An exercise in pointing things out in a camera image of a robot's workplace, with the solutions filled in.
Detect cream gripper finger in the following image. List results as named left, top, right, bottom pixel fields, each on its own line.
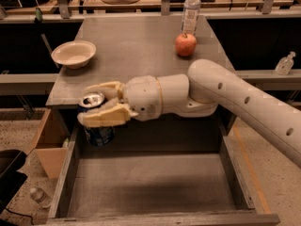
left=85, top=81, right=124, bottom=100
left=77, top=98, right=138, bottom=128

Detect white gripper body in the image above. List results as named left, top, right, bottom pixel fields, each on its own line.
left=122, top=75, right=162, bottom=121

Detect dark blue pepsi can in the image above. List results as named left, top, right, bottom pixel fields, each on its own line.
left=77, top=92, right=115, bottom=147

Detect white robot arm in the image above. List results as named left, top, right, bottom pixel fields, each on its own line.
left=78, top=59, right=301, bottom=167

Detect open grey top drawer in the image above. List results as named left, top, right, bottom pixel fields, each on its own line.
left=46, top=115, right=279, bottom=226

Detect grey wooden cabinet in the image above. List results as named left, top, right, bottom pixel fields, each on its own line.
left=47, top=15, right=233, bottom=153

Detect white paper bowl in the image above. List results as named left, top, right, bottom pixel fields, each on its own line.
left=51, top=40, right=96, bottom=69

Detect red apple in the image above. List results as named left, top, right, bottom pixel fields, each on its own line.
left=175, top=34, right=197, bottom=57

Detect open cardboard box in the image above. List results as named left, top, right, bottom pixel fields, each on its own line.
left=25, top=108, right=70, bottom=179

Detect clear plastic water bottle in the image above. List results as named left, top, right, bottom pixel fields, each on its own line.
left=181, top=0, right=201, bottom=35

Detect plastic bottle on floor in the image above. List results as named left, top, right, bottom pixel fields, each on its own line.
left=30, top=187, right=52, bottom=209

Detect black bin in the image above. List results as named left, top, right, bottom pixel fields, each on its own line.
left=0, top=149, right=27, bottom=214

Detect clear hand sanitizer bottle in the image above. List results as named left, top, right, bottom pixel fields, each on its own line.
left=275, top=51, right=295, bottom=75

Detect black cable on floor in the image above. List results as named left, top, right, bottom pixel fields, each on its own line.
left=4, top=206, right=36, bottom=226

